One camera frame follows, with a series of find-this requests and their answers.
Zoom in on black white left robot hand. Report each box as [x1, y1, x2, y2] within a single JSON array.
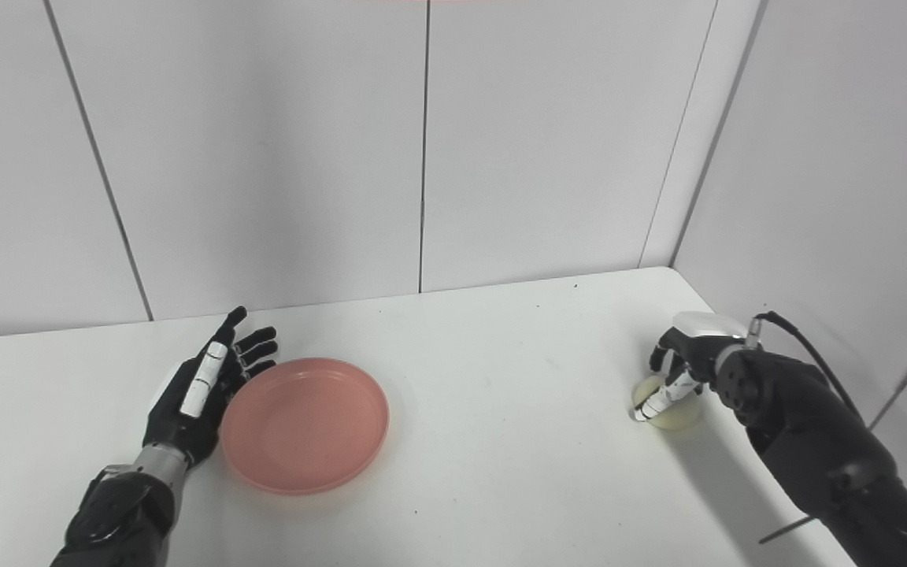
[[142, 306, 279, 469]]

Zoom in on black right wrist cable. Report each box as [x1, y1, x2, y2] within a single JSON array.
[[746, 310, 868, 430]]

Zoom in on cream steamed bun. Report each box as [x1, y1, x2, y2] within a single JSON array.
[[630, 374, 704, 432]]

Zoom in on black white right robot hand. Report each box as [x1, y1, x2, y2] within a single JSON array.
[[631, 311, 750, 424]]

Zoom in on pink round plate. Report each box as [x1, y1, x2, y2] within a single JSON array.
[[220, 358, 391, 495]]

